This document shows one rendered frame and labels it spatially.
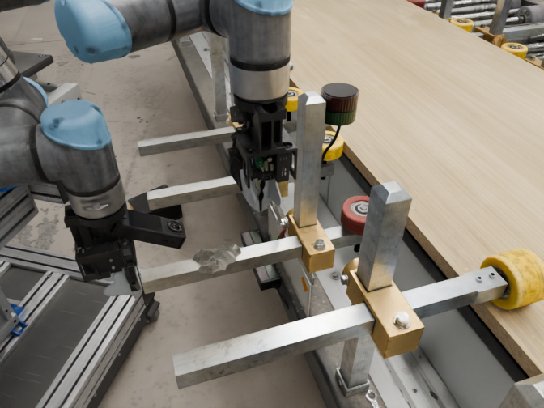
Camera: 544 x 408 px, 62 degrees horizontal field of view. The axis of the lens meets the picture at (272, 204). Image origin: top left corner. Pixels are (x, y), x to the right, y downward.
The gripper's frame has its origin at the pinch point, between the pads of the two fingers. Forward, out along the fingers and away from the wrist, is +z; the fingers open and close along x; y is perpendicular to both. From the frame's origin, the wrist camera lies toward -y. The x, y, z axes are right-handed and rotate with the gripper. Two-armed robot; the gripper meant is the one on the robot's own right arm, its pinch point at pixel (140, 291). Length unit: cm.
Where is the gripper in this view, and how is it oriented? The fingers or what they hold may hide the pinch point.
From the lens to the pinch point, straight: 83.9
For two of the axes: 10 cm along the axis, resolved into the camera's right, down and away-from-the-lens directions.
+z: 0.0, 7.8, 6.3
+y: -9.5, 1.9, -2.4
